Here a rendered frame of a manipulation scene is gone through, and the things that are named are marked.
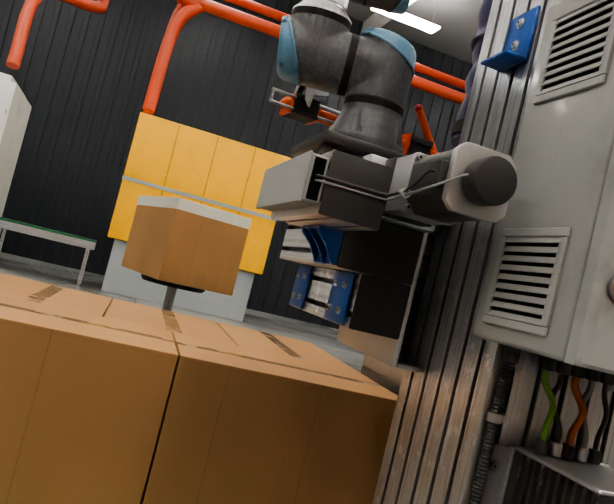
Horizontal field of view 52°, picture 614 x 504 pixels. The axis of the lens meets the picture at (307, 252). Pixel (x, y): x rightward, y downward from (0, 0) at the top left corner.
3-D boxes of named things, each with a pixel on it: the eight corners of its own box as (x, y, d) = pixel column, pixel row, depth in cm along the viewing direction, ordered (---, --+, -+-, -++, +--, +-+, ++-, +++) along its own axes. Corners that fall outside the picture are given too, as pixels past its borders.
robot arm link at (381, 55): (410, 105, 115) (428, 34, 116) (339, 86, 115) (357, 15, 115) (398, 121, 127) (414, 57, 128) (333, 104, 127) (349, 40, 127)
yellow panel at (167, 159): (238, 316, 994) (277, 164, 1005) (250, 324, 907) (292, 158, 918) (94, 283, 930) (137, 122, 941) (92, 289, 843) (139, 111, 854)
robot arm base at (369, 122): (414, 162, 116) (427, 110, 116) (339, 137, 111) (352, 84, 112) (381, 170, 130) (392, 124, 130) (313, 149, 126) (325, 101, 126)
